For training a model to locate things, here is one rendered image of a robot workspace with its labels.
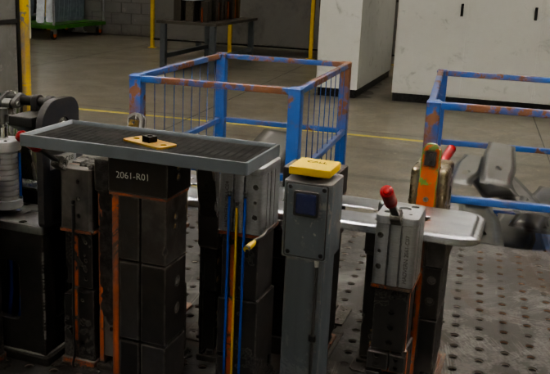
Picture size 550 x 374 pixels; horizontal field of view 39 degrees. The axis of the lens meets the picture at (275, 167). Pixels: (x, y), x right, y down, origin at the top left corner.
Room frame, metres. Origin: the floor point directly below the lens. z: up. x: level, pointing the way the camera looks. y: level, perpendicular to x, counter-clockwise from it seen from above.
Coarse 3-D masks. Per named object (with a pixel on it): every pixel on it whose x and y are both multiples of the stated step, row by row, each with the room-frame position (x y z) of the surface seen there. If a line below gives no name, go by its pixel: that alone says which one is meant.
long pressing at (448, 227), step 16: (192, 176) 1.56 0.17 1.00; (192, 192) 1.44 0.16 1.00; (368, 208) 1.39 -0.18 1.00; (432, 208) 1.41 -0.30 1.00; (352, 224) 1.29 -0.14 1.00; (368, 224) 1.28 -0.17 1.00; (432, 224) 1.30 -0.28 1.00; (448, 224) 1.31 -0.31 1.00; (464, 224) 1.31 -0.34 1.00; (480, 224) 1.33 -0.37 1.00; (432, 240) 1.24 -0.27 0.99; (448, 240) 1.23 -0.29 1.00; (464, 240) 1.23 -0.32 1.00; (480, 240) 1.26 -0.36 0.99
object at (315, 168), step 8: (304, 160) 1.07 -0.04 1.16; (312, 160) 1.08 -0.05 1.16; (320, 160) 1.08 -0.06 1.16; (328, 160) 1.08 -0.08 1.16; (296, 168) 1.04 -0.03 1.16; (304, 168) 1.03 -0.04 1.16; (312, 168) 1.03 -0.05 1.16; (320, 168) 1.04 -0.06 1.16; (328, 168) 1.04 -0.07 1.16; (336, 168) 1.06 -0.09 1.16; (312, 176) 1.03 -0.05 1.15; (320, 176) 1.03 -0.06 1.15; (328, 176) 1.02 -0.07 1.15
